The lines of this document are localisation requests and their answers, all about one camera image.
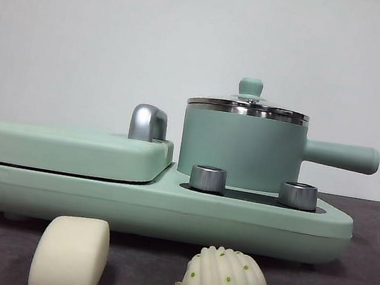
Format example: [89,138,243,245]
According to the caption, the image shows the glass pot lid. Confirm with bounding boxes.
[186,69,316,121]

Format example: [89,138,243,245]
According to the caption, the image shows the smooth white steamed bun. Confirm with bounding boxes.
[26,209,114,285]

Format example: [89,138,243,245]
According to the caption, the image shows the silver control knob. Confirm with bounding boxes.
[276,179,319,211]
[188,163,229,195]

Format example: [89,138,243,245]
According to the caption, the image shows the green breakfast machine base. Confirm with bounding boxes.
[0,134,360,275]

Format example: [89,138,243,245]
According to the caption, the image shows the green griddle cover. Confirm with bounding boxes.
[0,113,178,189]

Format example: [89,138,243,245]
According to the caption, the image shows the green steamer pot with handle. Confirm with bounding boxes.
[174,99,380,210]

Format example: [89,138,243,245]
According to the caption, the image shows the silver cover handle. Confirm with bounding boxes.
[127,102,171,146]

